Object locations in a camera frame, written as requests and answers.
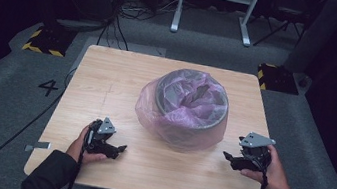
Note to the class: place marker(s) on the person's left hand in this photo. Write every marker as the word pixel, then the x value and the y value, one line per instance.
pixel 75 149

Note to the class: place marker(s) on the grey curtain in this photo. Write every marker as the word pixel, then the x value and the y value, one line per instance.
pixel 320 33

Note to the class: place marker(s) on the grey tape strip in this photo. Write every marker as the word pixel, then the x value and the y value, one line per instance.
pixel 37 146

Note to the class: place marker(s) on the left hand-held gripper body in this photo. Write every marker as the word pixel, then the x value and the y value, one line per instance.
pixel 101 135

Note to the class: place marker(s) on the pink plastic bag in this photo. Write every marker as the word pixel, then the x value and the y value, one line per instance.
pixel 184 110

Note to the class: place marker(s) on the green plastic bucket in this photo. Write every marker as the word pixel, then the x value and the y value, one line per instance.
pixel 170 91

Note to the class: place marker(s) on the person's right hand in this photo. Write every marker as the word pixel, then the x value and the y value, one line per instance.
pixel 274 176

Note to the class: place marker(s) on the black tripod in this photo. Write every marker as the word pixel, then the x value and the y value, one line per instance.
pixel 283 24

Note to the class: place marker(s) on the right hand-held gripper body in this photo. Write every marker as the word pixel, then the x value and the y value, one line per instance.
pixel 254 151

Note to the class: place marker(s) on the black yellow striped base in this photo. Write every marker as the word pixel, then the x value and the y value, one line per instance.
pixel 48 39
pixel 278 79

